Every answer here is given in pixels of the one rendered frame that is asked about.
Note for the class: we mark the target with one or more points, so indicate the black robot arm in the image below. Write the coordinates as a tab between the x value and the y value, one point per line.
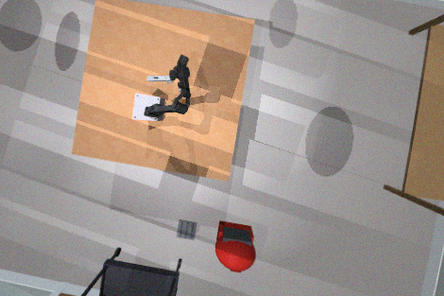
182	72

